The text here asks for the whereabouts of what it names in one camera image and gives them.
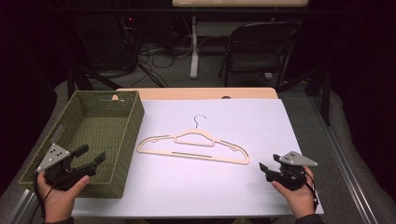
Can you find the white table cover sheet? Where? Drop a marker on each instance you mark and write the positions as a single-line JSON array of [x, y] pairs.
[[218, 174]]

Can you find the green woven basket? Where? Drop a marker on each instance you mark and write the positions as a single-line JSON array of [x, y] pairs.
[[93, 140]]

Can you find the person's right hand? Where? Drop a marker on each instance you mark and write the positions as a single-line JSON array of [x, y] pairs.
[[297, 196]]

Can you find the aluminium floor rail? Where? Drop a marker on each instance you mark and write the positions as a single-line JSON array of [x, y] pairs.
[[345, 165], [20, 207]]

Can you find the person's left hand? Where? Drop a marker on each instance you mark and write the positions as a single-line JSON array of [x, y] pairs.
[[60, 199]]

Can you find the black folding chair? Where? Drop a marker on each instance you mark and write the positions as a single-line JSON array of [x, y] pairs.
[[258, 49]]

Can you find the black metal stand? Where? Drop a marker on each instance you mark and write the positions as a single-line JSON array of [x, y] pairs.
[[317, 84], [84, 77]]

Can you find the beige clothes hanger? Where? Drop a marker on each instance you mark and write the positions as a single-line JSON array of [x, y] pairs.
[[193, 146]]

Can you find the white table leg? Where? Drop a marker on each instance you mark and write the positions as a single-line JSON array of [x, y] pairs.
[[194, 46]]

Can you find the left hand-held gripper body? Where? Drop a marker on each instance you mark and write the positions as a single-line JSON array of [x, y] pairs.
[[55, 168]]

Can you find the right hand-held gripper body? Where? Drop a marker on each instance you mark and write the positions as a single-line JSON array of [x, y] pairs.
[[291, 171]]

